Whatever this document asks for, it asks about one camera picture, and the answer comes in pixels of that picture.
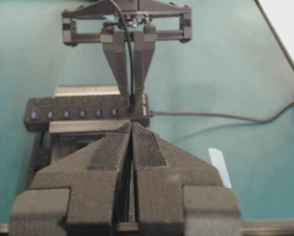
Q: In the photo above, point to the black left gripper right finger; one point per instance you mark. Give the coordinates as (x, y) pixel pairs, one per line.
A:
(177, 193)

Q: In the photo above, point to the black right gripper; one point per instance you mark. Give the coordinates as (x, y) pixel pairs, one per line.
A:
(131, 13)

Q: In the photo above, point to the black bench vise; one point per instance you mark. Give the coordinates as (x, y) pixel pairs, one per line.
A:
(66, 137)

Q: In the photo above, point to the blue tape lower left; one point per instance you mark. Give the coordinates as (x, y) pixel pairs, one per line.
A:
(218, 161)

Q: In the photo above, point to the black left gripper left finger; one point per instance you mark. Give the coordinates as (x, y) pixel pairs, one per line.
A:
(82, 194)

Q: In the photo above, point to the black multiport USB hub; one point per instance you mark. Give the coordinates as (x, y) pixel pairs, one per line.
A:
(41, 111)

